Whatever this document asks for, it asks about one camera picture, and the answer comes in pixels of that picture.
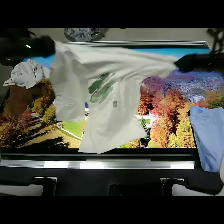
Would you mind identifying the grey patterned garment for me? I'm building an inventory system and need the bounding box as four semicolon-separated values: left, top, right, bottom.
63;27;109;42

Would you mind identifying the white patterned garment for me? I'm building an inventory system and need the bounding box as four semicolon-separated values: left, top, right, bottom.
3;59;51;90

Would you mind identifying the white T-shirt with green print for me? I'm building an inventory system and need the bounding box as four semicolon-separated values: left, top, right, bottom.
49;40;179;155

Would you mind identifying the silver frame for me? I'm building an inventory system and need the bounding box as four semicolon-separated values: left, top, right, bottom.
0;39;224;197

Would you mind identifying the light blue garment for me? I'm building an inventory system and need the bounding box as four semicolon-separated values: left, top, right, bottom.
189;105;224;174

